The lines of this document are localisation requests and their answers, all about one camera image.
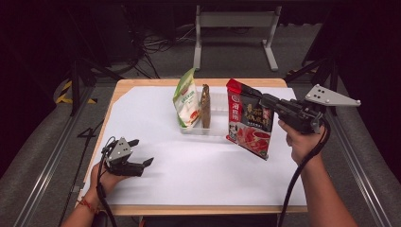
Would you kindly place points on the aluminium floor rail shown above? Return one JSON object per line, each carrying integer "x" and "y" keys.
{"x": 47, "y": 170}
{"x": 356, "y": 157}

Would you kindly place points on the white paper sheet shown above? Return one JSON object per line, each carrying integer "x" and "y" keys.
{"x": 189, "y": 176}

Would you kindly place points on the gold foil packet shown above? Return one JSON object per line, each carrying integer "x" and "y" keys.
{"x": 205, "y": 107}

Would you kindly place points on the clear plastic storage box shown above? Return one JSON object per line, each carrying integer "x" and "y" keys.
{"x": 218, "y": 108}

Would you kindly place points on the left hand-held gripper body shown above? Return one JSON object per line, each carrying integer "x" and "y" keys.
{"x": 121, "y": 151}

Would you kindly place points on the green and white packet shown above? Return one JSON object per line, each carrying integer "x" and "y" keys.
{"x": 186, "y": 101}

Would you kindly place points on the red and black packet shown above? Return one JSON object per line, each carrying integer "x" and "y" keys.
{"x": 249, "y": 126}

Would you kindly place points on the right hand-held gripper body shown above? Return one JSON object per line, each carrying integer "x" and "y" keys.
{"x": 296, "y": 113}

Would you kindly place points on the person's left hand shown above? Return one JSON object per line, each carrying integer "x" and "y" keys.
{"x": 105, "y": 181}

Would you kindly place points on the grey metal stand frame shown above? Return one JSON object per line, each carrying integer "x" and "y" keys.
{"x": 236, "y": 19}

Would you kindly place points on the person's right hand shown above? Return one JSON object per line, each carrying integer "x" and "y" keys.
{"x": 301, "y": 142}

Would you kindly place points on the black metal stand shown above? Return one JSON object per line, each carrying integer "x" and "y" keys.
{"x": 332, "y": 72}
{"x": 75, "y": 85}

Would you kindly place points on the yellow black hazard tape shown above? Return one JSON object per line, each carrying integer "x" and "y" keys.
{"x": 64, "y": 94}

